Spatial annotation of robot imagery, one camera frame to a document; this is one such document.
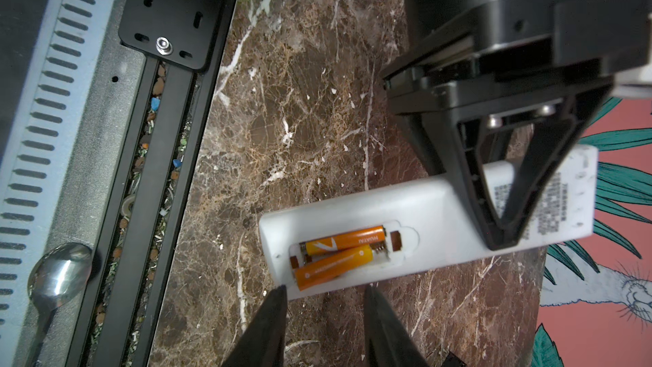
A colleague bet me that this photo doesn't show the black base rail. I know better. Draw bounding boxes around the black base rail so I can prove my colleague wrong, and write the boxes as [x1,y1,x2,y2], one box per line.
[66,0,237,366]

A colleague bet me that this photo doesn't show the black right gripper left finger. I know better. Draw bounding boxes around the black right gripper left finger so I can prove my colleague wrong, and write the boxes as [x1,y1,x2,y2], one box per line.
[222,285,288,366]

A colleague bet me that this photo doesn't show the metal spoon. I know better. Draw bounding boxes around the metal spoon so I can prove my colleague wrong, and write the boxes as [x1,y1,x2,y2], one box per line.
[25,242,93,366]

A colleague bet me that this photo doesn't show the white slotted cable duct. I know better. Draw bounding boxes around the white slotted cable duct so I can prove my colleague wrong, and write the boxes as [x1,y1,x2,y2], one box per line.
[0,0,126,367]

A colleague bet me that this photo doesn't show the orange AA battery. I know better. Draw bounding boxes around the orange AA battery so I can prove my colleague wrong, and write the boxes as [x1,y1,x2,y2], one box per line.
[300,226,386,257]
[295,245,374,291]

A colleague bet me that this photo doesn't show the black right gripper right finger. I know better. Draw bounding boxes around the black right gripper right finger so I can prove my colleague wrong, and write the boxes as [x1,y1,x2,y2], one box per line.
[363,285,428,366]

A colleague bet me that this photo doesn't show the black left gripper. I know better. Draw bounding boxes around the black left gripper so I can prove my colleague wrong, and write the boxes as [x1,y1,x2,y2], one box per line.
[382,0,651,251]

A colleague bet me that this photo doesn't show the white remote control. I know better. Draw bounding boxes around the white remote control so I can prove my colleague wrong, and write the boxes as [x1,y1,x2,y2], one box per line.
[259,144,599,300]

